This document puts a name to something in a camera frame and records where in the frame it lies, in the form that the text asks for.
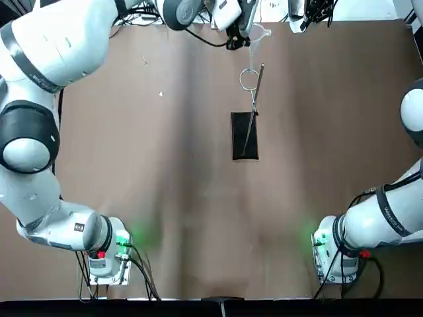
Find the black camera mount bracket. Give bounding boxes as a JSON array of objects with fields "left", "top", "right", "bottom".
[{"left": 200, "top": 296, "right": 246, "bottom": 317}]

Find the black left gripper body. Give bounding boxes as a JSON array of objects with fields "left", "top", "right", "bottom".
[{"left": 227, "top": 20, "right": 249, "bottom": 40}]

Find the black cable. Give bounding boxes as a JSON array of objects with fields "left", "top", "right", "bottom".
[
  {"left": 183, "top": 26, "right": 232, "bottom": 48},
  {"left": 313, "top": 254, "right": 385, "bottom": 300},
  {"left": 75, "top": 242, "right": 161, "bottom": 302}
]

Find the clear glass funnel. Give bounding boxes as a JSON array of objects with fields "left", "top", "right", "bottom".
[{"left": 245, "top": 23, "right": 273, "bottom": 76}]

